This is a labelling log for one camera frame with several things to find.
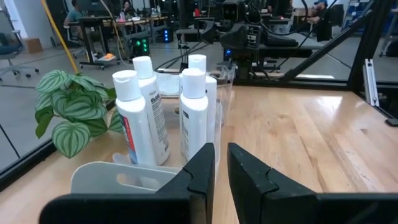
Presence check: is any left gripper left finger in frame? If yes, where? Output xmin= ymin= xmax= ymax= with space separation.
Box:
xmin=39 ymin=142 xmax=216 ymax=224

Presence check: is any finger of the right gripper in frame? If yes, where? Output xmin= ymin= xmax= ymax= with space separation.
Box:
xmin=200 ymin=20 xmax=220 ymax=44
xmin=219 ymin=24 xmax=248 ymax=50

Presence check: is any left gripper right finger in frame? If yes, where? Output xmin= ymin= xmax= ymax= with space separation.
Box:
xmin=227 ymin=142 xmax=398 ymax=224

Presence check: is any white plastic bottle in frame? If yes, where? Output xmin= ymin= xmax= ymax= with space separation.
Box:
xmin=111 ymin=70 xmax=157 ymax=166
xmin=179 ymin=67 xmax=209 ymax=164
xmin=188 ymin=54 xmax=218 ymax=144
xmin=132 ymin=55 xmax=171 ymax=166

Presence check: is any grey waffle weave towel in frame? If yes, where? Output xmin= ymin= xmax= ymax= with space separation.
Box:
xmin=155 ymin=73 xmax=182 ymax=96

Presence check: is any black keyboard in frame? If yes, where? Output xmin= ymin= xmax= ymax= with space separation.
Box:
xmin=264 ymin=32 xmax=300 ymax=48

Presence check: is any person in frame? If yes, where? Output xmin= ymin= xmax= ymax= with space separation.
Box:
xmin=122 ymin=0 xmax=135 ymax=17
xmin=306 ymin=0 xmax=334 ymax=43
xmin=63 ymin=0 xmax=85 ymax=26

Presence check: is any computer with green lights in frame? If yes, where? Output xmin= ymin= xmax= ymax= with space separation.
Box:
xmin=130 ymin=36 xmax=150 ymax=57

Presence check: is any translucent white plastic bin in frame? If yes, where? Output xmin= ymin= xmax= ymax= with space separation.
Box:
xmin=112 ymin=93 xmax=224 ymax=170

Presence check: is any artificial striped green plant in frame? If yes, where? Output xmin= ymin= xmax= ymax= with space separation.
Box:
xmin=34 ymin=69 xmax=125 ymax=159

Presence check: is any black rolling desk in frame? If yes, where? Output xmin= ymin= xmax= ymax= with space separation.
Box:
xmin=77 ymin=15 xmax=156 ymax=70

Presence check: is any silver aluminium bar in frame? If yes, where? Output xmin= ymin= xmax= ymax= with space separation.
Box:
xmin=362 ymin=58 xmax=381 ymax=107

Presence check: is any brown cardboard box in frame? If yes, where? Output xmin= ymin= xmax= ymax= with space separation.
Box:
xmin=23 ymin=37 xmax=44 ymax=54

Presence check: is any grey office chair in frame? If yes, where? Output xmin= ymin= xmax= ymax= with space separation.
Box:
xmin=0 ymin=9 xmax=40 ymax=82

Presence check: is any thick black cable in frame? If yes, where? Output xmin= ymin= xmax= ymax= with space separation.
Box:
xmin=155 ymin=42 xmax=215 ymax=72

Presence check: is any yellow cable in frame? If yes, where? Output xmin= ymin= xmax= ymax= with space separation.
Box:
xmin=40 ymin=0 xmax=80 ymax=75

